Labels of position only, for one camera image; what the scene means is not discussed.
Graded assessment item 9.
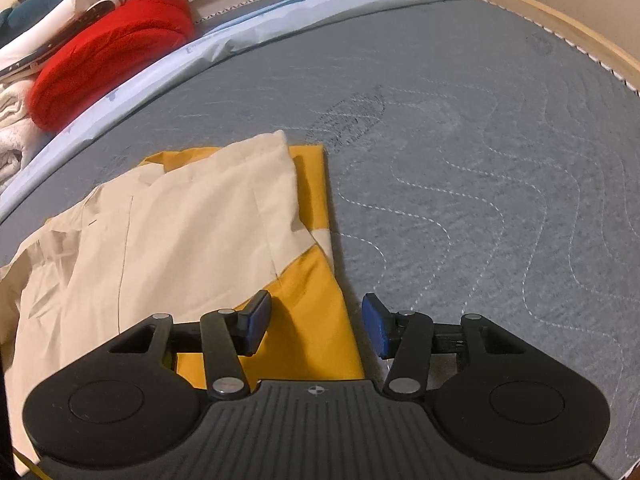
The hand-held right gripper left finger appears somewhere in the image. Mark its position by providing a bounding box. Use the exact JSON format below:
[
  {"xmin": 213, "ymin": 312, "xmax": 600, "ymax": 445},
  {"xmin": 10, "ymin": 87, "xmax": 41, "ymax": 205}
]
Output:
[{"xmin": 107, "ymin": 290, "xmax": 273, "ymax": 402}]

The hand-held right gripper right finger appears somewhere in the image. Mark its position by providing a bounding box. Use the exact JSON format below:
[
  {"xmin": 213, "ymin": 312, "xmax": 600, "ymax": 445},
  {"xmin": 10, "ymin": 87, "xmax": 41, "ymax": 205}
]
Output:
[{"xmin": 361, "ymin": 293, "xmax": 526, "ymax": 402}]

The grey quilted mattress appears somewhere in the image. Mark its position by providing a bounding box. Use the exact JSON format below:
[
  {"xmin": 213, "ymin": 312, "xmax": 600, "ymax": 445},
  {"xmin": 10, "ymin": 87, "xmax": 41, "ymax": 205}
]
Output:
[{"xmin": 0, "ymin": 0, "xmax": 640, "ymax": 480}]

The light blue bed sheet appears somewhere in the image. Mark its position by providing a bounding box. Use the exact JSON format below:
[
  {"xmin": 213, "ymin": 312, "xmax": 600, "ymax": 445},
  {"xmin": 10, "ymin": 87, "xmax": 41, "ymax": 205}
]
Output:
[{"xmin": 0, "ymin": 0, "xmax": 472, "ymax": 221}]

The beige and yellow garment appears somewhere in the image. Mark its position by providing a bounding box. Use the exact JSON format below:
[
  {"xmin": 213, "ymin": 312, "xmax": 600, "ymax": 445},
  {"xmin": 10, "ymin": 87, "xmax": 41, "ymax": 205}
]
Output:
[{"xmin": 0, "ymin": 130, "xmax": 366, "ymax": 463}]

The red fleece cloth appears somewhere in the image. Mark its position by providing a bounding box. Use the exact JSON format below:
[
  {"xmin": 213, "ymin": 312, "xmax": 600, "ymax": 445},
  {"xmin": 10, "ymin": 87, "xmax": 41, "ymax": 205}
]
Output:
[{"xmin": 27, "ymin": 0, "xmax": 196, "ymax": 132}]

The white folded clothes pile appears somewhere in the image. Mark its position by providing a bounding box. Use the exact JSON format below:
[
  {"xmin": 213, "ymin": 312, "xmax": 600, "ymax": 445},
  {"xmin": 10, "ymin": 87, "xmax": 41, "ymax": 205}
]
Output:
[{"xmin": 0, "ymin": 0, "xmax": 127, "ymax": 80}]

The wooden bed frame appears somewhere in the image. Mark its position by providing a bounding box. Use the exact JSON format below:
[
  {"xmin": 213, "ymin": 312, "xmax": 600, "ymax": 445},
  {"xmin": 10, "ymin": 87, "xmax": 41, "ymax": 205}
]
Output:
[{"xmin": 425, "ymin": 0, "xmax": 640, "ymax": 95}]

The beige towel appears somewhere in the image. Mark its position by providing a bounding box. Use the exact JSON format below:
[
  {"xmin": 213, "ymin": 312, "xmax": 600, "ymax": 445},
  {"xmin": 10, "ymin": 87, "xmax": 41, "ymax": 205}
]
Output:
[{"xmin": 0, "ymin": 77, "xmax": 47, "ymax": 196}]

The yellow cable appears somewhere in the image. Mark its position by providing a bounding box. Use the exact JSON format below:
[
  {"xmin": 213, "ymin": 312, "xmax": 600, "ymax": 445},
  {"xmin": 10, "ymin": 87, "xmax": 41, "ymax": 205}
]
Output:
[{"xmin": 12, "ymin": 451, "xmax": 46, "ymax": 480}]

